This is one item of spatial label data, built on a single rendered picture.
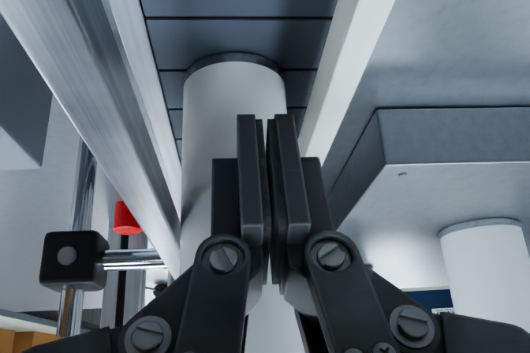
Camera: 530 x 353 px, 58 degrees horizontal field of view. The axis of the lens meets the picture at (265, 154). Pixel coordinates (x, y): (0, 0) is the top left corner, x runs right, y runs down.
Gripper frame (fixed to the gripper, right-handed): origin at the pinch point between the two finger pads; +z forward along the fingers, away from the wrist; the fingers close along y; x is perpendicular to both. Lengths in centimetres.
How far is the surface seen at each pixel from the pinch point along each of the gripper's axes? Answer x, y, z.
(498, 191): -22.3, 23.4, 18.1
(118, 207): -34.3, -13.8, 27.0
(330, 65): -0.4, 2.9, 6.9
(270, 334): -6.7, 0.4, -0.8
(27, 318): -197, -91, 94
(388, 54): -7.4, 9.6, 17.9
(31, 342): -246, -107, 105
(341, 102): -2.4, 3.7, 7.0
